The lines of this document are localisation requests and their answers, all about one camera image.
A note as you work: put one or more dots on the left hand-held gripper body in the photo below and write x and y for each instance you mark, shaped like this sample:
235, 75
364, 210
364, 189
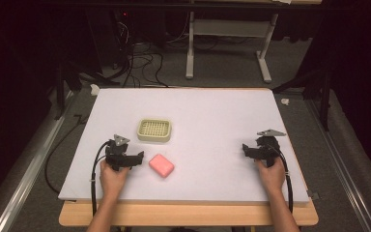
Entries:
117, 154

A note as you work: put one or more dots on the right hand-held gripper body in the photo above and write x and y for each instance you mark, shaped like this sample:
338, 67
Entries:
266, 147

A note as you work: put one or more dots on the pink soap bar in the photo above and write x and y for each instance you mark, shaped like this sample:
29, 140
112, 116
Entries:
161, 165

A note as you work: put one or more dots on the cream soap dish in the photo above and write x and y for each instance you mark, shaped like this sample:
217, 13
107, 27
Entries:
154, 130

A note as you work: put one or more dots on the person's left hand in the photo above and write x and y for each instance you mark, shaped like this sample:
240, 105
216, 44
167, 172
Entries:
112, 179

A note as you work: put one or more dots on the person's right hand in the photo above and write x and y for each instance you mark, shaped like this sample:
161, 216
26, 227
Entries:
271, 175

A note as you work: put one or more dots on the crumpled white paper scrap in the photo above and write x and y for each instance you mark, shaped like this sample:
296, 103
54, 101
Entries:
94, 89
285, 101

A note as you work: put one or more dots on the white foam mat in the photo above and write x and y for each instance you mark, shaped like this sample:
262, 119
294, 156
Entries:
199, 129

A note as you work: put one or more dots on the wooden table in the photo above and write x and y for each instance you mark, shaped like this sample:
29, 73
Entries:
186, 216

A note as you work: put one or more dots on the black metal stand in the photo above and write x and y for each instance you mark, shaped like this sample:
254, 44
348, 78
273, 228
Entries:
319, 83
66, 83

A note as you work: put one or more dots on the aluminium floor rail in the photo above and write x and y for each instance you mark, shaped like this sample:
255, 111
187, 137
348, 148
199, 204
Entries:
341, 167
25, 180

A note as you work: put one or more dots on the white metal desk frame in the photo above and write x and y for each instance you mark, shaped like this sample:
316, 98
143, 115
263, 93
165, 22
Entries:
228, 42

